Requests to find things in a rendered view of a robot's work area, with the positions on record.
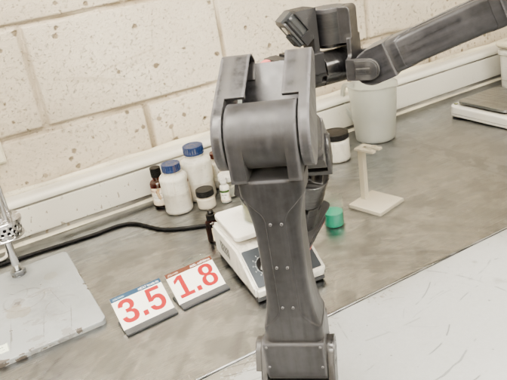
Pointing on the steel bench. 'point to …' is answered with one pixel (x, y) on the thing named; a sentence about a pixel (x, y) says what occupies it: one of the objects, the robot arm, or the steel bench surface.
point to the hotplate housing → (227, 250)
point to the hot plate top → (235, 224)
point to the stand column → (14, 262)
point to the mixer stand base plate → (44, 308)
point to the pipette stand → (379, 207)
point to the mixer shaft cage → (9, 222)
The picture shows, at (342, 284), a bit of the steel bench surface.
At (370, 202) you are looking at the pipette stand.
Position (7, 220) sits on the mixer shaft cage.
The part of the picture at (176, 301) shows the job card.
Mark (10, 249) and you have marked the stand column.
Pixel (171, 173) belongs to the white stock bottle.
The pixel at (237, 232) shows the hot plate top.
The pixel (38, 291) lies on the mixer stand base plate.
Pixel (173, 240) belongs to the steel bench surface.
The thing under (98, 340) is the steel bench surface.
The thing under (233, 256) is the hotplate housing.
